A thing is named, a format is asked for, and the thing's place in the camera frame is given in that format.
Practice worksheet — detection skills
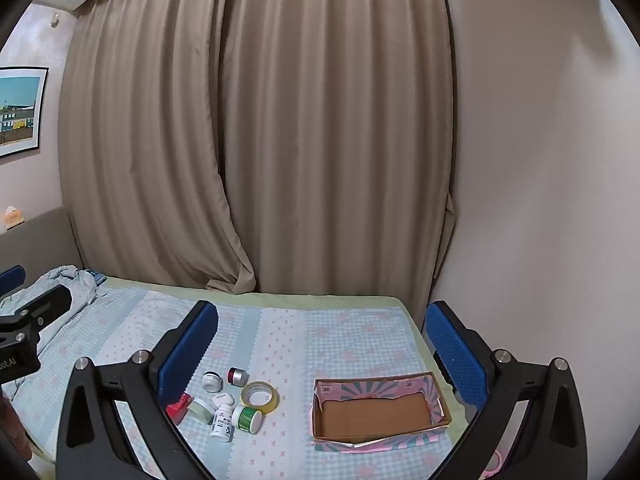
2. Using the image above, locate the beige curtain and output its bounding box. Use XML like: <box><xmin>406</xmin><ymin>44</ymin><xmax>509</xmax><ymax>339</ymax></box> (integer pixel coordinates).
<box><xmin>57</xmin><ymin>0</ymin><xmax>458</xmax><ymax>311</ymax></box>

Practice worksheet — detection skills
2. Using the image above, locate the cardboard box with pink lining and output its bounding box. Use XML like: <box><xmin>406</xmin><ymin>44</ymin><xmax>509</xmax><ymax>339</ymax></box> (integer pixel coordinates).
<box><xmin>311</xmin><ymin>371</ymin><xmax>453</xmax><ymax>453</ymax></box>

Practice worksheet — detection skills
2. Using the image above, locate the red box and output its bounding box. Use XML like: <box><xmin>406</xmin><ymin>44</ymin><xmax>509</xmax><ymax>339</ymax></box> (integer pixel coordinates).
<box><xmin>165</xmin><ymin>392</ymin><xmax>193</xmax><ymax>426</ymax></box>

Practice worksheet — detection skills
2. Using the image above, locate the green label jar white lid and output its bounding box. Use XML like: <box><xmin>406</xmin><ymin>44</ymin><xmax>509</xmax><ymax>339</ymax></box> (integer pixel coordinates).
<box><xmin>231</xmin><ymin>405</ymin><xmax>263</xmax><ymax>433</ymax></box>

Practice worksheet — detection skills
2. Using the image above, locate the pink cord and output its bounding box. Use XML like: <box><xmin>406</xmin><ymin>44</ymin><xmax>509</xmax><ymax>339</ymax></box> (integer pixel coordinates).
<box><xmin>482</xmin><ymin>450</ymin><xmax>506</xmax><ymax>476</ymax></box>

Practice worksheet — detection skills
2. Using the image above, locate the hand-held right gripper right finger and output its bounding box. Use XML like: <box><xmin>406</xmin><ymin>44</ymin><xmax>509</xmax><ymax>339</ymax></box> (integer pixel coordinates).
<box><xmin>424</xmin><ymin>301</ymin><xmax>588</xmax><ymax>480</ymax></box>

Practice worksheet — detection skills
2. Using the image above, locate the white pill bottle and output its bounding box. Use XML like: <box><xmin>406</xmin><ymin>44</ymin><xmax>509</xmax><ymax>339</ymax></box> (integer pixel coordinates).
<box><xmin>210</xmin><ymin>393</ymin><xmax>236</xmax><ymax>442</ymax></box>

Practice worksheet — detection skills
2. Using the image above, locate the yellow tape roll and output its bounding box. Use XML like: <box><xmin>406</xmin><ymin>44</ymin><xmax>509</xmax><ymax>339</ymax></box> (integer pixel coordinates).
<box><xmin>241</xmin><ymin>381</ymin><xmax>279</xmax><ymax>415</ymax></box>

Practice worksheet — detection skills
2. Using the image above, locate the crumpled light blue blanket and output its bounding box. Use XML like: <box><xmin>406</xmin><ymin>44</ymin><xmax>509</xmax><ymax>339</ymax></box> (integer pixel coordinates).
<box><xmin>0</xmin><ymin>265</ymin><xmax>107</xmax><ymax>401</ymax></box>

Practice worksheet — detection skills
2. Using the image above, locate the framed wall picture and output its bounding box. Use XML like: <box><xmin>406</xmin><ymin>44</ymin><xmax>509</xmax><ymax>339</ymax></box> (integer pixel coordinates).
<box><xmin>0</xmin><ymin>66</ymin><xmax>49</xmax><ymax>160</ymax></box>

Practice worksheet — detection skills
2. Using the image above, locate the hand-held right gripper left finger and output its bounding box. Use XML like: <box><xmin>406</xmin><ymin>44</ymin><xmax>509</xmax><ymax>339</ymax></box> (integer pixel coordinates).
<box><xmin>56</xmin><ymin>300</ymin><xmax>219</xmax><ymax>480</ymax></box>

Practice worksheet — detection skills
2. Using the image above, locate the pale green cream jar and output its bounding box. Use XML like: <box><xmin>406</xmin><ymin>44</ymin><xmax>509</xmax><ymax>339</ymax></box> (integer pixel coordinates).
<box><xmin>187</xmin><ymin>397</ymin><xmax>216</xmax><ymax>425</ymax></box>

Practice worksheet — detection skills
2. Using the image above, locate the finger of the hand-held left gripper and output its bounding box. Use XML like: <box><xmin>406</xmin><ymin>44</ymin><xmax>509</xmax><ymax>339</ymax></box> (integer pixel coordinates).
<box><xmin>0</xmin><ymin>284</ymin><xmax>72</xmax><ymax>335</ymax></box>
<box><xmin>0</xmin><ymin>266</ymin><xmax>27</xmax><ymax>301</ymax></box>

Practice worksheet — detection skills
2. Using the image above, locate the grey bed headboard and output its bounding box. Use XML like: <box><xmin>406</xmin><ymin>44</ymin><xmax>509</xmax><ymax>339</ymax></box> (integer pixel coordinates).
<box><xmin>0</xmin><ymin>206</ymin><xmax>83</xmax><ymax>281</ymax></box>

